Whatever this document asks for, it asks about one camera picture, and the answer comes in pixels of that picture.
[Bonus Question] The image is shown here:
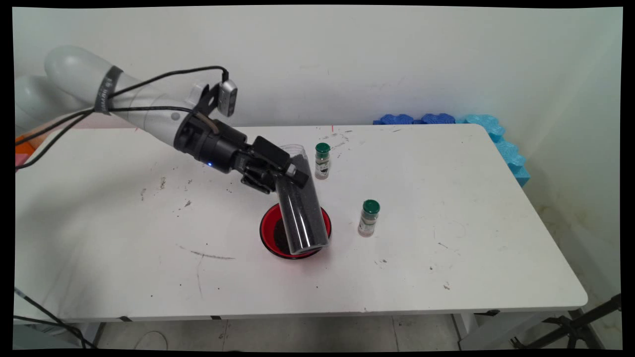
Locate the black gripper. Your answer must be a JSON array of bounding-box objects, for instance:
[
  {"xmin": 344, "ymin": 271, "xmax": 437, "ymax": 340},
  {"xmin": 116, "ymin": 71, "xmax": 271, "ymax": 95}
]
[{"xmin": 196, "ymin": 118, "xmax": 310, "ymax": 194}]

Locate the black floor cable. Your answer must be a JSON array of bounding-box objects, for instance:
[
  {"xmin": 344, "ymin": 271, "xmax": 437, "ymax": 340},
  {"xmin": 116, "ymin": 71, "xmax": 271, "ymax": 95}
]
[{"xmin": 13, "ymin": 289, "xmax": 96, "ymax": 349}]

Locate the dark seed pile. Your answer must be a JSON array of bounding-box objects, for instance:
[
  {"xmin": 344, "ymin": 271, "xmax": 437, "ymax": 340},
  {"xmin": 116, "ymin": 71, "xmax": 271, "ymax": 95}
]
[{"xmin": 272, "ymin": 218, "xmax": 291, "ymax": 253}]

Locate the light blue foam mat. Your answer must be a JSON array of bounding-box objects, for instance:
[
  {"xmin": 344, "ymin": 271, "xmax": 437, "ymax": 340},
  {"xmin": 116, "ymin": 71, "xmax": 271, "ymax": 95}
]
[{"xmin": 456, "ymin": 114, "xmax": 530, "ymax": 188}]

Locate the green cap spice bottle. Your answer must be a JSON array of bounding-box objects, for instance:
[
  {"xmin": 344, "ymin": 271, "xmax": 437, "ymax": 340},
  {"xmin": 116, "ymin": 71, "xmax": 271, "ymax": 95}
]
[
  {"xmin": 358, "ymin": 199, "xmax": 381, "ymax": 238},
  {"xmin": 314, "ymin": 143, "xmax": 331, "ymax": 180}
]

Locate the black velcro strap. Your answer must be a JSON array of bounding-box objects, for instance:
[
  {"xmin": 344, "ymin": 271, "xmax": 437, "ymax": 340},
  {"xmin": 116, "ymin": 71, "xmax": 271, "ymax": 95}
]
[{"xmin": 94, "ymin": 66, "xmax": 124, "ymax": 116}]

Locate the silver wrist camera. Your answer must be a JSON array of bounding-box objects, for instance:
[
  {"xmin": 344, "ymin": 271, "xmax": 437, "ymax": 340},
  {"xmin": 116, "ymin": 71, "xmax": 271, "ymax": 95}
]
[{"xmin": 218, "ymin": 80, "xmax": 238, "ymax": 118}]

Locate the red bowl with black rim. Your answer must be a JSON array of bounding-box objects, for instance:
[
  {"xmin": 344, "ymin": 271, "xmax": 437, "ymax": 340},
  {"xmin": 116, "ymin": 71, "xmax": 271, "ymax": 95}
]
[{"xmin": 259, "ymin": 202, "xmax": 332, "ymax": 260}]

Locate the black camera cable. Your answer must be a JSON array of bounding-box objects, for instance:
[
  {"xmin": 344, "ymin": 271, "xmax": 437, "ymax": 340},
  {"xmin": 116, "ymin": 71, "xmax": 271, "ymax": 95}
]
[{"xmin": 15, "ymin": 66, "xmax": 230, "ymax": 147}]

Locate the white table leg frame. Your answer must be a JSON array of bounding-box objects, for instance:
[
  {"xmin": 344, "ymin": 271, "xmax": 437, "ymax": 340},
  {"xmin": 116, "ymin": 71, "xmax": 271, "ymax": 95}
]
[{"xmin": 452, "ymin": 311, "xmax": 588, "ymax": 351}]

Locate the black tripod stand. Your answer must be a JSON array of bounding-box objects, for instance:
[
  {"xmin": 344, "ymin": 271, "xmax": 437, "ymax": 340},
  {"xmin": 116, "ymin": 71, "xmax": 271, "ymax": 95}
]
[{"xmin": 511, "ymin": 294, "xmax": 622, "ymax": 350}]

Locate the gripper power cable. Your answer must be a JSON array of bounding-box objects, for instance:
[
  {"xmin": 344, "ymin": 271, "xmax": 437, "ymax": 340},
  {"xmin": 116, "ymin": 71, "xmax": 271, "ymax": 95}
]
[{"xmin": 15, "ymin": 106, "xmax": 220, "ymax": 172}]

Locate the clear jar with dark seeds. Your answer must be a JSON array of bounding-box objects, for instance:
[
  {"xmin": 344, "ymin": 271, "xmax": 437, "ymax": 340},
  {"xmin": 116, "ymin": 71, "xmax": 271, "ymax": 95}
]
[{"xmin": 274, "ymin": 143, "xmax": 331, "ymax": 256}]

